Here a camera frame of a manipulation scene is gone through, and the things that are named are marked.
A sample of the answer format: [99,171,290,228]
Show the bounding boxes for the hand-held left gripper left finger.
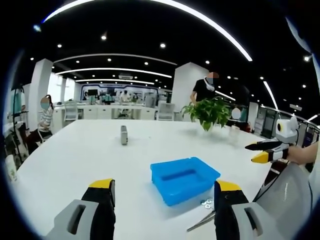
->
[45,178,117,240]

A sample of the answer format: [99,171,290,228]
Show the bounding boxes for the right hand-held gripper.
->
[244,115,300,165]

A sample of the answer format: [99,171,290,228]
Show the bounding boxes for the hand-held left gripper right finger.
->
[213,179,276,240]

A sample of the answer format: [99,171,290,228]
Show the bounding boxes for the silver metal tweezers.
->
[186,209,216,233]

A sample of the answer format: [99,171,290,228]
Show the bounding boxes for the blue plastic container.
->
[149,156,222,207]

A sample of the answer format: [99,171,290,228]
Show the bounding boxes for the person's right forearm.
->
[287,142,320,173]

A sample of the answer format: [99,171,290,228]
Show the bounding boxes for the grey mesh office chair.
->
[251,159,314,240]

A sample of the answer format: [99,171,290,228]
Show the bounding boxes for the white table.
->
[14,118,276,240]

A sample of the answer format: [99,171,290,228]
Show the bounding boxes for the person's body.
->
[307,159,320,218]

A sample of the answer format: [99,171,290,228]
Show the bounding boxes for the green potted plant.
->
[180,96,232,133]

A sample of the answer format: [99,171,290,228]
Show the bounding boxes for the grey box-shaped device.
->
[120,125,130,147]

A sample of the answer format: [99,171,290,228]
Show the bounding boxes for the long white desk row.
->
[52,102,161,121]

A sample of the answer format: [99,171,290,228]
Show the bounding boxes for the white office chair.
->
[157,102,176,121]
[63,100,80,121]

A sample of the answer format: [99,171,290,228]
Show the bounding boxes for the black equipment stand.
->
[4,84,29,162]

